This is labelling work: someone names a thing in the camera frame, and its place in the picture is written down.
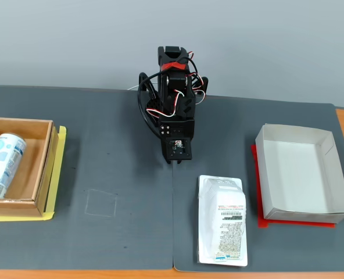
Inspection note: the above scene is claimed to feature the red paper sheet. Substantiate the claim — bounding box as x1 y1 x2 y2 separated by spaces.
250 144 335 230

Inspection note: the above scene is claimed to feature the brown cardboard box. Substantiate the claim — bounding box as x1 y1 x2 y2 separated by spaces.
0 117 59 218

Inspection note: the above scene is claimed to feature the thick black cable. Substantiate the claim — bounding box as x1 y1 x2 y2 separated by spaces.
137 56 199 138

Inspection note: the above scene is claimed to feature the yellow paper sheet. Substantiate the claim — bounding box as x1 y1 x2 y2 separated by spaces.
0 125 67 222

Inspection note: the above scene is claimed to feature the white cardboard box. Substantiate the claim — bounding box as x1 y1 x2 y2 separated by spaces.
255 123 344 224

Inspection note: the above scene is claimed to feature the white and blue drink can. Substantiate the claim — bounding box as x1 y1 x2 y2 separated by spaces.
0 133 27 199

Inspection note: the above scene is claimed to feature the white blister package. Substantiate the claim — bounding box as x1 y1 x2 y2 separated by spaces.
196 174 248 267

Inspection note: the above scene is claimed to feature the dark grey table mat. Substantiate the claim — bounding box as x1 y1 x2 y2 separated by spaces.
0 86 174 271
171 95 344 273

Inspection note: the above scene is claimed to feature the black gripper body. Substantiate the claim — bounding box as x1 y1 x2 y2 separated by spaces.
159 115 196 141

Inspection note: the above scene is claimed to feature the red tape strip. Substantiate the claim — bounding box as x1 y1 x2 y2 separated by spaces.
161 61 187 71

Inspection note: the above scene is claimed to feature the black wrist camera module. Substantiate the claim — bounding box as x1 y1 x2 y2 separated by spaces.
162 138 194 162

